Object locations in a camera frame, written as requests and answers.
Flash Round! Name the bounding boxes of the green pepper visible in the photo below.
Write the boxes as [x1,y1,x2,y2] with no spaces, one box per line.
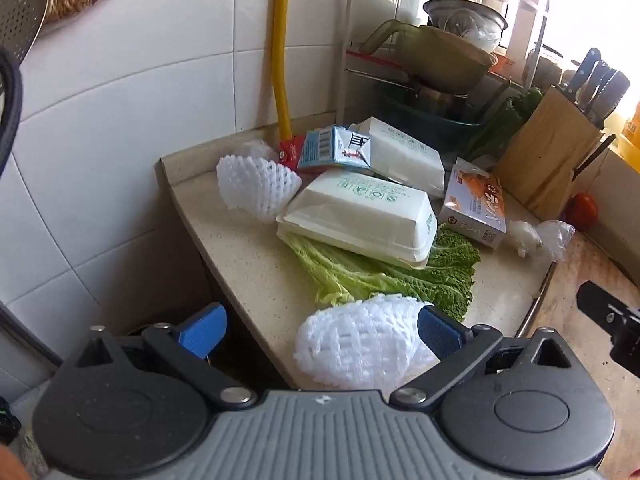
[463,87,544,162]

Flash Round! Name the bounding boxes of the wooden knife block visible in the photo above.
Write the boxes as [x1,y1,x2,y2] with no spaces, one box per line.
[492,88,602,221]

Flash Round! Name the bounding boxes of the white foam takeout box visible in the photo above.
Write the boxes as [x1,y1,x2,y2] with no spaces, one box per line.
[277,169,437,269]
[349,117,445,198]

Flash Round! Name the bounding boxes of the crumpled clear plastic bag corner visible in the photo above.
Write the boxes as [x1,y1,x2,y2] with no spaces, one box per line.
[235,139,279,162]

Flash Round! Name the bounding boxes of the yellow gas hose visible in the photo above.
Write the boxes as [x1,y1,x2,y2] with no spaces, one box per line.
[268,0,294,142]

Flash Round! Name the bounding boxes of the grey perforated ladle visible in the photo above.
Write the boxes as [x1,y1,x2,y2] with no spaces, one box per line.
[0,0,48,63]

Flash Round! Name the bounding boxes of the white foam fruit net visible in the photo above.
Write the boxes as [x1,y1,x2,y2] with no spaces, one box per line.
[294,294,439,396]
[216,155,303,223]

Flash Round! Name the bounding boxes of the red tomato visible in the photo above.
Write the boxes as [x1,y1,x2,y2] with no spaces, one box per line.
[564,193,599,232]

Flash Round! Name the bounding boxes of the teal plastic basin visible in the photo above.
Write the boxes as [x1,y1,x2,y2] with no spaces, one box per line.
[375,92,484,154]

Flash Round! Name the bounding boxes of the white foam takeout box front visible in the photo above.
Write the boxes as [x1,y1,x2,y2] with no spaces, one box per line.
[277,169,437,269]

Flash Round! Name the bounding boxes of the white foam takeout box back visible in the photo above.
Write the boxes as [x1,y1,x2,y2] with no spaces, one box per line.
[349,117,445,198]

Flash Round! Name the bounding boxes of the clear plastic bag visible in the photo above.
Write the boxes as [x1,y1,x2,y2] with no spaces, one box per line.
[506,220,576,262]

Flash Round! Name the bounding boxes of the red blue milk carton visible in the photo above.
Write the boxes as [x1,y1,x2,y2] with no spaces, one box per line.
[278,126,372,174]

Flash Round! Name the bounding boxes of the orange white cardboard box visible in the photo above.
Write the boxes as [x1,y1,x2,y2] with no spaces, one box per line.
[438,157,506,249]

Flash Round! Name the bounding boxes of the steel bowl on top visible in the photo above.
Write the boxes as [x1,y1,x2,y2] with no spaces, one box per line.
[423,0,508,52]

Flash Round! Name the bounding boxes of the dark green cabbage leaf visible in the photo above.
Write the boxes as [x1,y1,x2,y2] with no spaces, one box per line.
[278,226,480,322]

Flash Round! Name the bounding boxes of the wooden cutting board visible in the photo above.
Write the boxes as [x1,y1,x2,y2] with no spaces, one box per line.
[518,233,640,479]

